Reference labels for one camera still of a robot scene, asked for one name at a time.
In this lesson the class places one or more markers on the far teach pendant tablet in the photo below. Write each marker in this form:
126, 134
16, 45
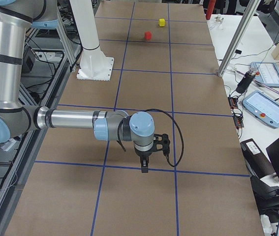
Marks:
267, 73

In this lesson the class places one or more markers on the aluminium frame post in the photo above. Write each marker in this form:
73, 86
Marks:
242, 26

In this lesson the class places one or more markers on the yellow foam block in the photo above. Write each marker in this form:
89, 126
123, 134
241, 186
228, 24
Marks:
161, 22

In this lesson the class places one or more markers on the teach pendant tablet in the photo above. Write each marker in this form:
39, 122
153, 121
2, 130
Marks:
267, 73
263, 108

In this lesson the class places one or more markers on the black water bottle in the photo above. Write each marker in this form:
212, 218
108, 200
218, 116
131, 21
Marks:
245, 81

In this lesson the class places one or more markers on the red foam block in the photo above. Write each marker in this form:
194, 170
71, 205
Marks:
147, 35

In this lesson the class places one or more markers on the brown paper table cover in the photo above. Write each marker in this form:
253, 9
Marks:
164, 74

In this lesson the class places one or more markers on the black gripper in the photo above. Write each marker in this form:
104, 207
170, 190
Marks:
143, 155

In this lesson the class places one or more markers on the near teach pendant tablet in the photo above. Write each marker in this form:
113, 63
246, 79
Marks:
263, 108

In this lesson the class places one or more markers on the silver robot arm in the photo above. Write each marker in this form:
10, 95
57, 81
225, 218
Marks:
16, 16

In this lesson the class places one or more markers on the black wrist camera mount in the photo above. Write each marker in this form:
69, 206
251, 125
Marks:
161, 143

